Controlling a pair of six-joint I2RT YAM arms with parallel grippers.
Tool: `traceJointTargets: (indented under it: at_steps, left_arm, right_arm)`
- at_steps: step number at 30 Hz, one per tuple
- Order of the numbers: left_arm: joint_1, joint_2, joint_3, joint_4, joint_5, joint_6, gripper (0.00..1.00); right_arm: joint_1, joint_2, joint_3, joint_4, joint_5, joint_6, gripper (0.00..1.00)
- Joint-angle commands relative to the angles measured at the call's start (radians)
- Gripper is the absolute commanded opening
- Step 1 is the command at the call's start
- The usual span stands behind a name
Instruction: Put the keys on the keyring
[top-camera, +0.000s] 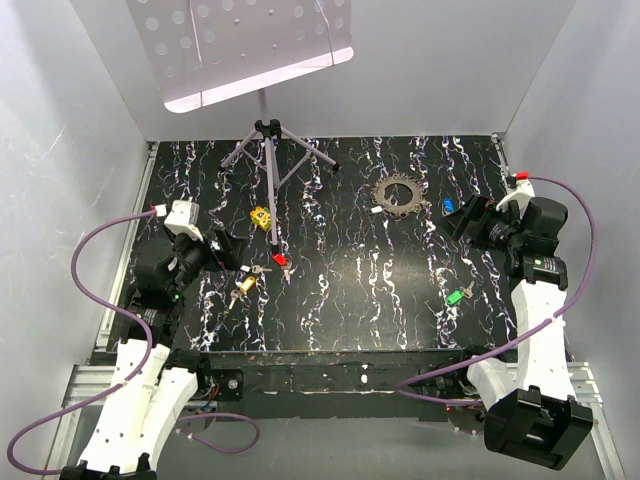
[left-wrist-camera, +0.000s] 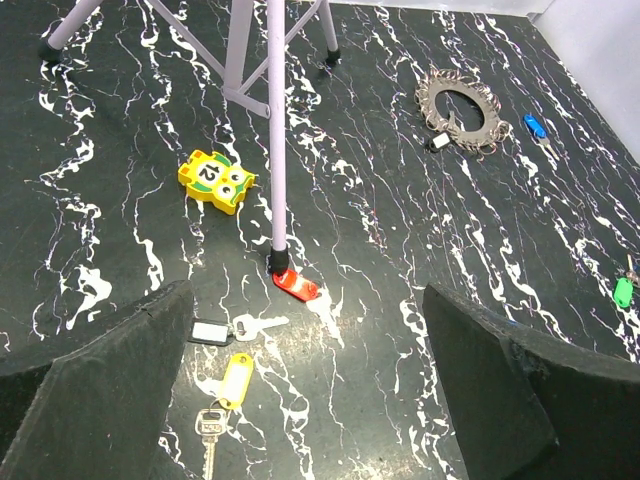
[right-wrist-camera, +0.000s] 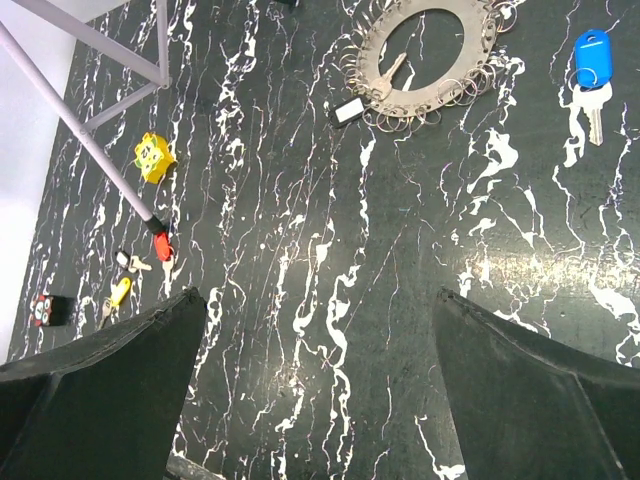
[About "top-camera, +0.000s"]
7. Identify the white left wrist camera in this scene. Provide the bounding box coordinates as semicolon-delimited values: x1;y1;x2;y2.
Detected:
164;200;204;241

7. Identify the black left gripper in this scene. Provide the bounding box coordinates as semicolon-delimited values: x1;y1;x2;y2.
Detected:
167;225;248;299

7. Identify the green tagged key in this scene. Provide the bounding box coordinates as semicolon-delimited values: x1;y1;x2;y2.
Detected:
445;281;475;306

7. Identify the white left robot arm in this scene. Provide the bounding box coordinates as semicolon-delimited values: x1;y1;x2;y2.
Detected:
60;230;247;479

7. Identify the purple cable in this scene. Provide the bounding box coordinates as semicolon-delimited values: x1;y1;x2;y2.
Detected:
6;208;261;474
397;175;597;406

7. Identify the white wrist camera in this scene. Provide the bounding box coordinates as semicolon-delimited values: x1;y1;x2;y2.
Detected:
164;200;204;241
496;172;535;214

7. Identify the yellow green toy block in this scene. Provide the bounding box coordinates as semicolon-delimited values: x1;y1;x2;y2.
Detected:
250;206;272;232

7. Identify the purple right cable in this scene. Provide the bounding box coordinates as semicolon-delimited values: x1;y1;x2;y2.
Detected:
397;175;597;406

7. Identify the perforated music stand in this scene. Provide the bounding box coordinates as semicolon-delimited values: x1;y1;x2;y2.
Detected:
126;0;354;256

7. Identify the blue tagged key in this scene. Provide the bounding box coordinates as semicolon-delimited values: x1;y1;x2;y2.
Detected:
442;197;455;215

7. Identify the yellow tagged key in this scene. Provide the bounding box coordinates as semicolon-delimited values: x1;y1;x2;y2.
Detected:
228;275;256;310

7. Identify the aluminium frame rail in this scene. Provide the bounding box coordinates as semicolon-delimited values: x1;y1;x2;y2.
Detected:
45;142;159;473

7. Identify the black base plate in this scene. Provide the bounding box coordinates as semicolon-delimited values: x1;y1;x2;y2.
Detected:
167;349;471;421

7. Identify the red tagged key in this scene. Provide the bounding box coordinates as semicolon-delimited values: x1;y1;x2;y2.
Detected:
272;253;293;284

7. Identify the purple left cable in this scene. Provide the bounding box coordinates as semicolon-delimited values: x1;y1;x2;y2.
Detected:
6;208;261;474

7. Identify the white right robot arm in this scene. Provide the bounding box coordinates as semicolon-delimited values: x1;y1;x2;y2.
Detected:
442;195;593;470

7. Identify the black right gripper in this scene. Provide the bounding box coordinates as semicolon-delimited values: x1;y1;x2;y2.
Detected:
435;192;525;254

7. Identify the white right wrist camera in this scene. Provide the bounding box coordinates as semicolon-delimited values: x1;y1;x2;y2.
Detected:
496;172;535;214

